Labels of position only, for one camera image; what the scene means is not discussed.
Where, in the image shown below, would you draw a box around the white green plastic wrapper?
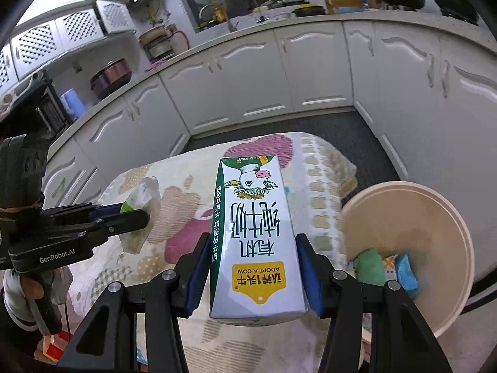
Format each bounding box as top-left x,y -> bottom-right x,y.
119,177 -> 161,254

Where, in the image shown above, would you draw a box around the green white milk carton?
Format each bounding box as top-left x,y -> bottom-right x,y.
210,156 -> 308,326

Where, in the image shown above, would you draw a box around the green trash wad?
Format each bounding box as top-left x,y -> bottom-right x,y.
352,248 -> 387,286

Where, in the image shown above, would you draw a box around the blue trash packet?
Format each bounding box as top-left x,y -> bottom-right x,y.
395,253 -> 420,299

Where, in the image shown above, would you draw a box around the beige trash bin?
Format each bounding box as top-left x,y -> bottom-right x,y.
341,181 -> 475,337

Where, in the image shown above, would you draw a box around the white kitchen cabinets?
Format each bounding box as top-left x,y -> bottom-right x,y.
0,0 -> 497,300

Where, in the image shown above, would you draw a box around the white gloved left hand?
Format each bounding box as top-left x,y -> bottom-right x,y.
2,266 -> 73,336

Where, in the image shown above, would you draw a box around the black microwave oven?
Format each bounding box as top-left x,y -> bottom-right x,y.
1,77 -> 72,143

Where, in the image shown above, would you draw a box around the patterned table cloth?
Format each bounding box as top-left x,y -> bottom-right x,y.
63,132 -> 357,372

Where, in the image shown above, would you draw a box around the purple rice cooker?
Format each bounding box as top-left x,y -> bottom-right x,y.
90,58 -> 132,99

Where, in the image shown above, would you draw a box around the clay pot on rack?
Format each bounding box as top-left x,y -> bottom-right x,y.
138,25 -> 174,63

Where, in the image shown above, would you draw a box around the chrome sink faucet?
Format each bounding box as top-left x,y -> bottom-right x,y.
198,1 -> 239,34

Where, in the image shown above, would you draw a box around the yellow lidded casserole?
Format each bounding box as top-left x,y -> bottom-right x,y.
292,3 -> 326,18

